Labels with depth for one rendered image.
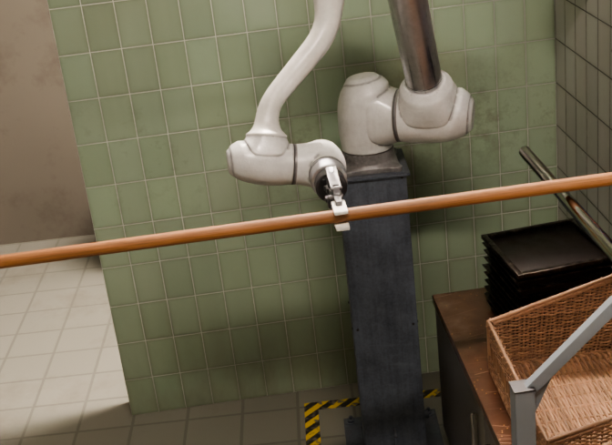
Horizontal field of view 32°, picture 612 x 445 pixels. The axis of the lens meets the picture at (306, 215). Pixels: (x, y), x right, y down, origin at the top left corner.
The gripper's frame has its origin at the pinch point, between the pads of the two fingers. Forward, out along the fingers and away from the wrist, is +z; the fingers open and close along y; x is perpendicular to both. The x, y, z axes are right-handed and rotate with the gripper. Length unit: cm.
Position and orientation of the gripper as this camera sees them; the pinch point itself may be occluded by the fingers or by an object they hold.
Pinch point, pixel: (340, 215)
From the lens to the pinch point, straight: 232.2
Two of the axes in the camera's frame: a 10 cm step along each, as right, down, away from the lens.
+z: 0.9, 3.9, -9.2
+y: 1.1, 9.1, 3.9
